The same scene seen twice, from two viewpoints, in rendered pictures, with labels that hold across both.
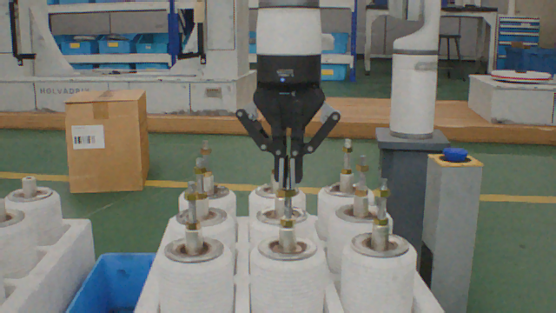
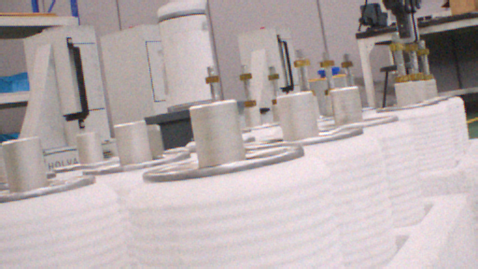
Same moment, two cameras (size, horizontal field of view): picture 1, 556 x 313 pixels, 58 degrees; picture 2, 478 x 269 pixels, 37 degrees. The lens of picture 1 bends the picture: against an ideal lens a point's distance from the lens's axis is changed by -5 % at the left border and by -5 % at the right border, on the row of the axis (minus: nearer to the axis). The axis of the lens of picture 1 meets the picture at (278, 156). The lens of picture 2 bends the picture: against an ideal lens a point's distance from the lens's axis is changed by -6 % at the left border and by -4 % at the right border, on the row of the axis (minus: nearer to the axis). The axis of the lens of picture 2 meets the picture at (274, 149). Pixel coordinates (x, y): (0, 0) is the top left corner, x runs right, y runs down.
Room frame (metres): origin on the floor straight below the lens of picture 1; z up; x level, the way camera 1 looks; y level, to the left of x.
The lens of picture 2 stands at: (0.42, 0.95, 0.27)
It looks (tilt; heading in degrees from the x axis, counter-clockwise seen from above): 3 degrees down; 293
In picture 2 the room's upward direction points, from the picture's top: 9 degrees counter-clockwise
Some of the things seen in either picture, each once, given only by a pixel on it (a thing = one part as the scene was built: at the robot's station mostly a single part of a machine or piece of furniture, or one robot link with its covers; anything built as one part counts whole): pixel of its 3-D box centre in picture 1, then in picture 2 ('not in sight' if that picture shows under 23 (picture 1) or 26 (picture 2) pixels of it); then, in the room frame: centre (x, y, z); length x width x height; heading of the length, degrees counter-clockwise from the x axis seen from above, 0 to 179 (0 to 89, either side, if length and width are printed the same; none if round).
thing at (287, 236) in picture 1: (287, 238); (418, 93); (0.62, -0.01, 0.26); 0.02 x 0.02 x 0.03
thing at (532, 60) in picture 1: (532, 68); not in sight; (4.82, -2.40, 0.19); 0.50 x 0.41 x 0.37; 176
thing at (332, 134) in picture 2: not in sight; (302, 142); (0.59, 0.53, 0.25); 0.08 x 0.08 x 0.01
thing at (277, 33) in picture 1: (291, 26); not in sight; (0.64, -0.02, 0.52); 0.11 x 0.09 x 0.06; 168
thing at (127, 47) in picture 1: (122, 43); not in sight; (5.78, 1.69, 0.36); 0.50 x 0.38 x 0.21; 172
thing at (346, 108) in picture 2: not in sight; (346, 109); (0.59, 0.41, 0.26); 0.02 x 0.02 x 0.03
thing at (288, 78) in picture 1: (288, 88); not in sight; (0.62, -0.01, 0.45); 0.08 x 0.08 x 0.09
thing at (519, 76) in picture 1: (520, 76); not in sight; (2.67, -1.26, 0.29); 0.30 x 0.30 x 0.06
